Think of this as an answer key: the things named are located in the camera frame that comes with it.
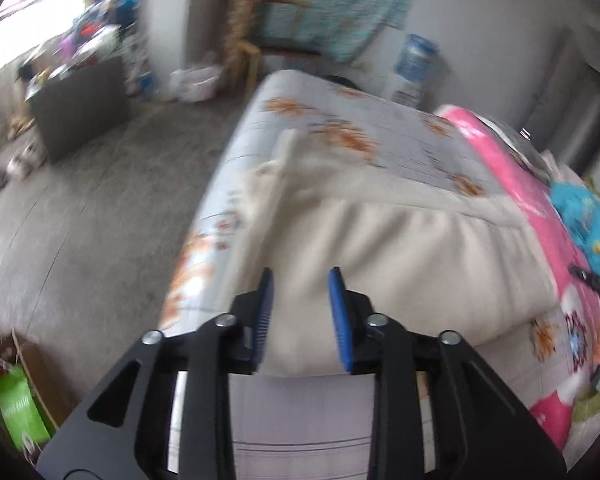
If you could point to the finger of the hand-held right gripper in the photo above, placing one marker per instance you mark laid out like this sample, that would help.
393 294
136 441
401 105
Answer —
597 285

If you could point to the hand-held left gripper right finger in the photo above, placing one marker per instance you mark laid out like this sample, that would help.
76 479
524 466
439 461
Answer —
339 320

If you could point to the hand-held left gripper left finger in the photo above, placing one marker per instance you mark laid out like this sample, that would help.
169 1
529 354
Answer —
266 320

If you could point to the beige zip jacket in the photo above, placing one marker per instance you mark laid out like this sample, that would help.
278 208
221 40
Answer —
405 260

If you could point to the pile of colourful clothes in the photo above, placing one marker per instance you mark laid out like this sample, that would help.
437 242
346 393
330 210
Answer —
100 25

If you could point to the teal printed garment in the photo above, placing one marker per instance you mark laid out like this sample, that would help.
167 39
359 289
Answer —
580 215

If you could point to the pink floral blanket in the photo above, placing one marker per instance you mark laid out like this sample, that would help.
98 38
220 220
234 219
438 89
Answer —
545 210

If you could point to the grey patterned cloth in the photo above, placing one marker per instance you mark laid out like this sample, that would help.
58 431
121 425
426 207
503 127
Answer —
520 147

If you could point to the white water dispenser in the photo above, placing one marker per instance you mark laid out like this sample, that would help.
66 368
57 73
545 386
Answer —
405 92

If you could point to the brown paper bag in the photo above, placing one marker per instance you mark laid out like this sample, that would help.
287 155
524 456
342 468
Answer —
35 375

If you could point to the white plastic bags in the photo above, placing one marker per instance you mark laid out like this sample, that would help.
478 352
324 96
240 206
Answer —
195 82

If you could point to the green paper bag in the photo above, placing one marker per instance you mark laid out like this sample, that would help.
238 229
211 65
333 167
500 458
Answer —
17 405

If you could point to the wooden chair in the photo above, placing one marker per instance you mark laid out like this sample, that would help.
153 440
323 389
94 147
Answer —
285 52

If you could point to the blue water jug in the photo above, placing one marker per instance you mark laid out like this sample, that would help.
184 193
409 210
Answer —
416 57

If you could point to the dark grey cabinet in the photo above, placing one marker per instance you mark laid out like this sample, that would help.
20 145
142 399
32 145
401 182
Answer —
80 110

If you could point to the white sneaker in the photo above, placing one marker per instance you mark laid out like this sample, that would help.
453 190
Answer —
19 166
34 155

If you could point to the stack of patterned boxes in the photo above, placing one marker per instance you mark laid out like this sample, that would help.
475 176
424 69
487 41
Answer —
240 25

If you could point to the tan shoe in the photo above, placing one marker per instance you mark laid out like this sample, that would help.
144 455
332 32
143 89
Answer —
20 127

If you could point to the teal floral wall cloth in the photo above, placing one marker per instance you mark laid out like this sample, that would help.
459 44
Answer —
340 5

